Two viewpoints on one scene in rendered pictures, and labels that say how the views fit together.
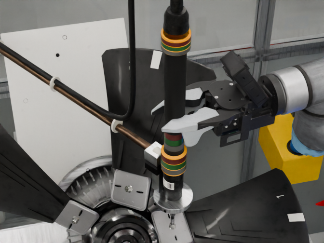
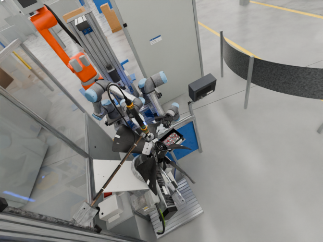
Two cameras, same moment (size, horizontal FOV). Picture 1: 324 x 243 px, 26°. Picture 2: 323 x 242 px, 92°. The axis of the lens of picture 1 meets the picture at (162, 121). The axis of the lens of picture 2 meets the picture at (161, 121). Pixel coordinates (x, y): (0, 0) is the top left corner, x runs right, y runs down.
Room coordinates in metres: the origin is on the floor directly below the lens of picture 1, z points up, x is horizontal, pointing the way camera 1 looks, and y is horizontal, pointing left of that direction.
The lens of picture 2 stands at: (0.57, 0.77, 2.20)
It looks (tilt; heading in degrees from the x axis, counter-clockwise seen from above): 45 degrees down; 277
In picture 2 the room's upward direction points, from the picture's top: 25 degrees counter-clockwise
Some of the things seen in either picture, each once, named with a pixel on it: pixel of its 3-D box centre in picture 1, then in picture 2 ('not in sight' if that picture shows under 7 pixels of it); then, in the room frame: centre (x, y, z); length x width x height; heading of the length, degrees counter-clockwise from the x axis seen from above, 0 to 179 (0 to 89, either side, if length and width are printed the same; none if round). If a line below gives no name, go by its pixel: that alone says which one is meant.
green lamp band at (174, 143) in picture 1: (174, 136); not in sight; (0.81, -0.02, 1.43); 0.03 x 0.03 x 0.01
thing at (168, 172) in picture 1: (173, 163); not in sight; (0.81, -0.02, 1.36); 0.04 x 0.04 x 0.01
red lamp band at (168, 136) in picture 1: (174, 130); not in sight; (0.81, -0.02, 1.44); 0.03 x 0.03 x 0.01
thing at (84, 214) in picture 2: not in sight; (84, 214); (1.23, 0.44, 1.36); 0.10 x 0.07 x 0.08; 48
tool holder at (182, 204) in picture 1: (168, 177); (146, 134); (0.81, -0.01, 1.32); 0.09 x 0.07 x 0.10; 48
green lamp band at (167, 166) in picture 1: (173, 158); not in sight; (0.81, -0.02, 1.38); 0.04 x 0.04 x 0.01
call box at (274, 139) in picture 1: (289, 148); not in sight; (1.17, -0.31, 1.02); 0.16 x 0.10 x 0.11; 13
